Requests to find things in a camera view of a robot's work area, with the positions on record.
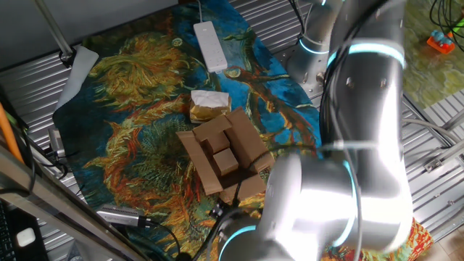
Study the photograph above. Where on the green patterned mat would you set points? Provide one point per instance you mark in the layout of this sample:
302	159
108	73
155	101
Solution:
435	72

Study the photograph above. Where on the aluminium rail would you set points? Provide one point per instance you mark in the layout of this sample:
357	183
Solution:
455	121
446	156

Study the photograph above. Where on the orange toy block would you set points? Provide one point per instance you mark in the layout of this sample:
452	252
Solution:
438	47

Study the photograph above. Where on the blue toy piece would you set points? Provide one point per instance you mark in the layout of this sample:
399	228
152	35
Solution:
440	37

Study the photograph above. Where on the black keyboard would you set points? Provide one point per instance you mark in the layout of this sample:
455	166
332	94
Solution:
4	235

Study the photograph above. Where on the gold and white tissue pack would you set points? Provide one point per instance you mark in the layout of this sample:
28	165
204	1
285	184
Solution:
210	99

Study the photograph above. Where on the aluminium frame beam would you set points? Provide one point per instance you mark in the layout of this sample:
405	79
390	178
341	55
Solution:
36	188

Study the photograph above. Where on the white rounded device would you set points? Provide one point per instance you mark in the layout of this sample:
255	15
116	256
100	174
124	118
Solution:
26	237

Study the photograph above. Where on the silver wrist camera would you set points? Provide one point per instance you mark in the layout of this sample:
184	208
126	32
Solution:
217	211

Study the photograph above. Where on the green plastic stick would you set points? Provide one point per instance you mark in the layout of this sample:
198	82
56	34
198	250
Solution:
458	25

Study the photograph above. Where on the brown cardboard box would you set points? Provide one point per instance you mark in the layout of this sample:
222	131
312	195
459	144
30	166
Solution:
246	141

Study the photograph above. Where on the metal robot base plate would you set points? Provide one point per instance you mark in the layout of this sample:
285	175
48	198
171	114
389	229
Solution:
286	59

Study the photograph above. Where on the metal tripod pole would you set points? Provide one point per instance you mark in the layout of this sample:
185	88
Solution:
50	21

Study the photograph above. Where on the white power strip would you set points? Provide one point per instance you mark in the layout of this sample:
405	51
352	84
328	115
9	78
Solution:
212	47

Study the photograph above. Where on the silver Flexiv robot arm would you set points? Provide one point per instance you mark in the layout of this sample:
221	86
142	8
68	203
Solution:
362	145

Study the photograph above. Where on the sunflower painting cloth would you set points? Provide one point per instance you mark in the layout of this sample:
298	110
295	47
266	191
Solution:
137	108

